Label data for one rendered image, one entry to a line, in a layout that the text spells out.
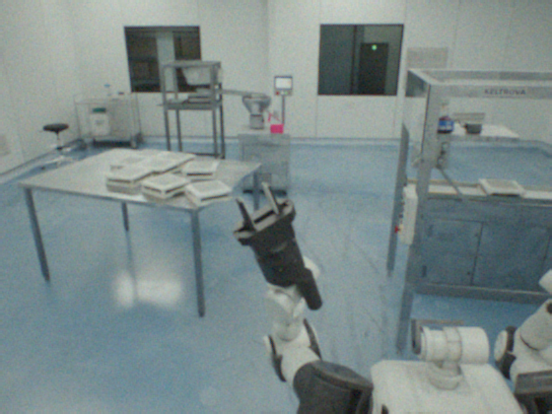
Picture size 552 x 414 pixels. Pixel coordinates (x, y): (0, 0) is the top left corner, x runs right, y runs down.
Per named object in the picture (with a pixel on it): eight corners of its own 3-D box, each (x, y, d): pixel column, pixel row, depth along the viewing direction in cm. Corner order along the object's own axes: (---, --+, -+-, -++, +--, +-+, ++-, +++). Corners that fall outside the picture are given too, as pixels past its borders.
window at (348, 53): (316, 95, 763) (319, 24, 719) (316, 95, 764) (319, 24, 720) (396, 96, 755) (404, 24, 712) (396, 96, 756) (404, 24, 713)
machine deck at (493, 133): (416, 139, 280) (417, 133, 278) (409, 127, 314) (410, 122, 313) (518, 143, 270) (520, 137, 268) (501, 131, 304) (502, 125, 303)
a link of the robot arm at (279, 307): (288, 259, 92) (285, 290, 102) (262, 291, 87) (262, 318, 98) (313, 275, 90) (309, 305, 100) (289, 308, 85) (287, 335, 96)
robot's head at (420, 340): (469, 366, 75) (466, 320, 77) (419, 364, 76) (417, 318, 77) (456, 361, 81) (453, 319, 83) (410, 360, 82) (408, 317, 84)
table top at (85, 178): (17, 186, 319) (16, 182, 317) (115, 152, 414) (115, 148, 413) (196, 214, 270) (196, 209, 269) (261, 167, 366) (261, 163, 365)
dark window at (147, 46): (131, 93, 780) (123, 26, 739) (131, 93, 781) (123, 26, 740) (203, 93, 773) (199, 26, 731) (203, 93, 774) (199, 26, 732)
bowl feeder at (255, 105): (241, 130, 524) (240, 99, 510) (244, 124, 557) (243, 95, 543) (281, 131, 521) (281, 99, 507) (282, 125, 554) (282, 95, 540)
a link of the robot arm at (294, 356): (317, 363, 115) (346, 393, 93) (270, 377, 113) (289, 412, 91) (308, 320, 115) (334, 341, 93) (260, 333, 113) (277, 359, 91)
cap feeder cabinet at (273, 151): (239, 194, 538) (237, 133, 509) (244, 179, 590) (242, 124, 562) (289, 195, 534) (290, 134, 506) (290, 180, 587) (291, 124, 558)
